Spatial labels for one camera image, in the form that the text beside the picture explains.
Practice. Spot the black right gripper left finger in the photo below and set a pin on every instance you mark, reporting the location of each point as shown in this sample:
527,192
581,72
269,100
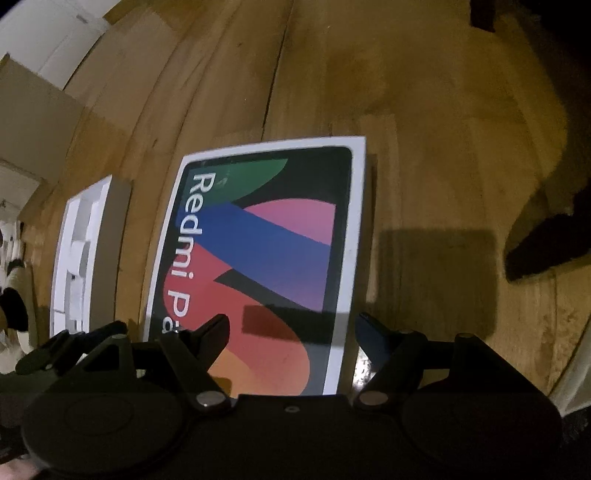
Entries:
190,354

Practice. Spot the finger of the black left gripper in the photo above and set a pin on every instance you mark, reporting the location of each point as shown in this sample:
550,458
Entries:
44,355
85,344

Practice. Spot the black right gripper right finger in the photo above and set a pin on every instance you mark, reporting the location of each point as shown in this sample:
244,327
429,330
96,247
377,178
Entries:
395,355

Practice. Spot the white box bottom tray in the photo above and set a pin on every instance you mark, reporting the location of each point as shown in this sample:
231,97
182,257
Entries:
87,257

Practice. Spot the Redmi Pad box lid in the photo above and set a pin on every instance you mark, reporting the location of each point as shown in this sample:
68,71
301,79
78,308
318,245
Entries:
267,234

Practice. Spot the white sneakers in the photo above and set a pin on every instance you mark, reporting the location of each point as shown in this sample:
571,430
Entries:
18,321

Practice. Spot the brown cardboard box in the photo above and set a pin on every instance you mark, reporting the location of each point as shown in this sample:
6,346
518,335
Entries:
38,122

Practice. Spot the white cabinet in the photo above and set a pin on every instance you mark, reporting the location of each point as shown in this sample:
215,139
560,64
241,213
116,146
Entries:
50,38

